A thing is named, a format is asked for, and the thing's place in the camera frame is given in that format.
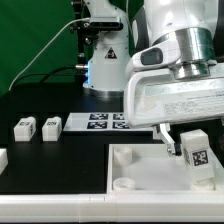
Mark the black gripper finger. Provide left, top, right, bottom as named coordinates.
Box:
left=153, top=123, right=182, bottom=156

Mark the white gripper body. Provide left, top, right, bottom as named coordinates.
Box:
left=124, top=68, right=224, bottom=128

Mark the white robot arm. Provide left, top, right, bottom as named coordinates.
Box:
left=83, top=0, right=224, bottom=154

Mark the white square tabletop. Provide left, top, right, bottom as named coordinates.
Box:
left=107, top=144, right=224, bottom=193

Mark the white fiducial tag plate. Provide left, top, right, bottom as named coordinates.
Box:
left=62, top=112, right=154, bottom=133

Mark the white L-shaped obstacle fence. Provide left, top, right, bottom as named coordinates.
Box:
left=0, top=148, right=224, bottom=224

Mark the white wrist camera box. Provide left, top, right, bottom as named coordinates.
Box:
left=126, top=48, right=180, bottom=76

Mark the white cable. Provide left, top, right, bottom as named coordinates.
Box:
left=8, top=17, right=92, bottom=92

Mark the black cable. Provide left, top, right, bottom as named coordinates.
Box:
left=9, top=65, right=88, bottom=88

